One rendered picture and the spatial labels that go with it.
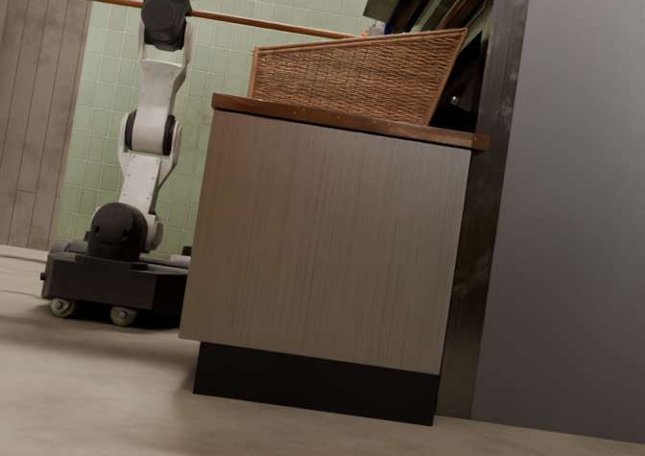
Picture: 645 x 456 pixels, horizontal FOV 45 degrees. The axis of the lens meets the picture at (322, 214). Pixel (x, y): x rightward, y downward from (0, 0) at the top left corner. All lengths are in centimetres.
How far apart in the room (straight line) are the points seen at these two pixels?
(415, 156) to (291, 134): 25
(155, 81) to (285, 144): 127
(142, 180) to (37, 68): 347
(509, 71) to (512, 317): 53
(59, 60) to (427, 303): 476
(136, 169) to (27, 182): 331
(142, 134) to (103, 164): 186
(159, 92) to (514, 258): 146
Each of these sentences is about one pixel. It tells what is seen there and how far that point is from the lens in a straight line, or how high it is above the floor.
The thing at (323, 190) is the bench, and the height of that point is 42.
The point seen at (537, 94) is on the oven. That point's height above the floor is 71.
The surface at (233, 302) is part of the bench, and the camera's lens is 152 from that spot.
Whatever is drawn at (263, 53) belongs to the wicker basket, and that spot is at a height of 72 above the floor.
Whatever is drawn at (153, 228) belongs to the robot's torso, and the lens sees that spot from 248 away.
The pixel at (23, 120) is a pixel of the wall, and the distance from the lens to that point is 601.
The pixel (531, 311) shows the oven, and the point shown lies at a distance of 173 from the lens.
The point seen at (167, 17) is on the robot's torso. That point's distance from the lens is 258.
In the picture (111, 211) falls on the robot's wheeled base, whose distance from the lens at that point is 232.
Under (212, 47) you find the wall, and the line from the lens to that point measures 455.
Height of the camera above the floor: 31
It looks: 3 degrees up
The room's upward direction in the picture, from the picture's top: 9 degrees clockwise
